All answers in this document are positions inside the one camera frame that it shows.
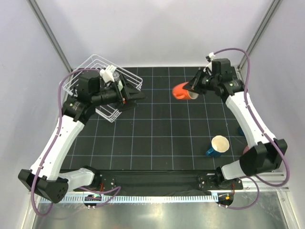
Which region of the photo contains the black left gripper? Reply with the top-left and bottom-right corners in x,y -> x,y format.
91,74 -> 146,112

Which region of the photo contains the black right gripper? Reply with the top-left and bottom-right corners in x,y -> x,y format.
183,68 -> 219,95

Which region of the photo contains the orange mug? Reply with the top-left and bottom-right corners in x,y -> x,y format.
172,82 -> 199,100

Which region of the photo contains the clear faceted glass cup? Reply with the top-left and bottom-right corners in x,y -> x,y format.
112,72 -> 120,82

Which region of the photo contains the dark navy glazed mug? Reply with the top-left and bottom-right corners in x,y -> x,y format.
237,127 -> 245,137

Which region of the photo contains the light green plastic cup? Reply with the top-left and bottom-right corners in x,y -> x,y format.
118,80 -> 123,91

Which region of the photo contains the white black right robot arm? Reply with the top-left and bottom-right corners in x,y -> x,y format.
183,69 -> 290,189

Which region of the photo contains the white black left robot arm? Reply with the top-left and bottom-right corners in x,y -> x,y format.
18,69 -> 145,203

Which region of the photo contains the black grid mat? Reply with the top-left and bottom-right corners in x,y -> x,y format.
61,67 -> 247,170

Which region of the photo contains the blue mug white inside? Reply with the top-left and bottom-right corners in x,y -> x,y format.
205,135 -> 230,157

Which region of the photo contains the pink cup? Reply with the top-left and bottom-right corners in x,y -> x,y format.
243,146 -> 249,155

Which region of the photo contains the white wire dish rack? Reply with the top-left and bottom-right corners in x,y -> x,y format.
62,54 -> 142,124

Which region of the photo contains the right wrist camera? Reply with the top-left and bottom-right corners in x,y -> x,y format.
204,52 -> 233,82

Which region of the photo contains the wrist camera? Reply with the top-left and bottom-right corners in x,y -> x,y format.
76,71 -> 116,100
204,52 -> 233,82

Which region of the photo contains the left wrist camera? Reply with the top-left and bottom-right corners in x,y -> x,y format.
76,71 -> 116,100

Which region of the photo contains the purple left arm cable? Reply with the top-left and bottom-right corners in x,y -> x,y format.
30,68 -> 122,217

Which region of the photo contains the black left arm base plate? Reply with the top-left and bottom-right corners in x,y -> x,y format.
100,175 -> 116,192

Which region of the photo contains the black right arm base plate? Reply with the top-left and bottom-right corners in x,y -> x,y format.
197,173 -> 218,191

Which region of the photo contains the white slotted cable duct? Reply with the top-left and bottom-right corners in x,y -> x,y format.
39,192 -> 219,204

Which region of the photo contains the aluminium frame post right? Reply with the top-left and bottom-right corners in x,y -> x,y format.
237,0 -> 283,72

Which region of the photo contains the aluminium frame post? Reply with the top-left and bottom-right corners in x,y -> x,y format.
237,0 -> 283,72
27,0 -> 72,72

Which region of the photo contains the aluminium frame post left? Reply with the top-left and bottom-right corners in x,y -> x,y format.
27,0 -> 72,72

